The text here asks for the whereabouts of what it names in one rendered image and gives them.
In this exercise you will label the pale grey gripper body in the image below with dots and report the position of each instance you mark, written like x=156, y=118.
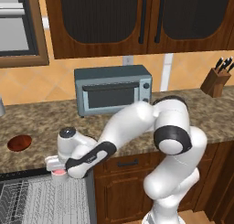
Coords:
x=55, y=162

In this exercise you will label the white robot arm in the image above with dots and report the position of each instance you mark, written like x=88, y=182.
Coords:
x=170, y=172

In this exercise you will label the pink cup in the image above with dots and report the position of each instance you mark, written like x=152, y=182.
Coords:
x=59, y=174

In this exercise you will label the brown red bowl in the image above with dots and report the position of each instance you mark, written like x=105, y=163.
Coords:
x=19, y=143

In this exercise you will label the wooden base cupboard door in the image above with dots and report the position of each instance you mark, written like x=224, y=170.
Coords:
x=122, y=197
x=221, y=185

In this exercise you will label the toaster oven glass door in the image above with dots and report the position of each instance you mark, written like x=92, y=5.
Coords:
x=109, y=99

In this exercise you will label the wooden cupboard door dark glass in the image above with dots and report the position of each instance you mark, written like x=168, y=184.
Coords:
x=198, y=17
x=97, y=17

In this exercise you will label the grey metal object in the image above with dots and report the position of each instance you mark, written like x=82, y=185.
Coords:
x=2, y=107

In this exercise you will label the wooden drawer front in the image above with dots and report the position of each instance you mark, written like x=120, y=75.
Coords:
x=143, y=160

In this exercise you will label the grey toaster oven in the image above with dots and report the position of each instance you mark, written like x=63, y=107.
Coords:
x=103, y=75

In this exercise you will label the dark toaster oven knob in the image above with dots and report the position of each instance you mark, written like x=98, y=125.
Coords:
x=146, y=85
x=146, y=100

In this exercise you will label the wooden framed window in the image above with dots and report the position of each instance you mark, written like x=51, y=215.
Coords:
x=15, y=26

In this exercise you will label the wooden knife block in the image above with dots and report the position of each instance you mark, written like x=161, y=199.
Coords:
x=214, y=83

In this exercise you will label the white wall socket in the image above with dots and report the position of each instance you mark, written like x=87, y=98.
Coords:
x=128, y=60

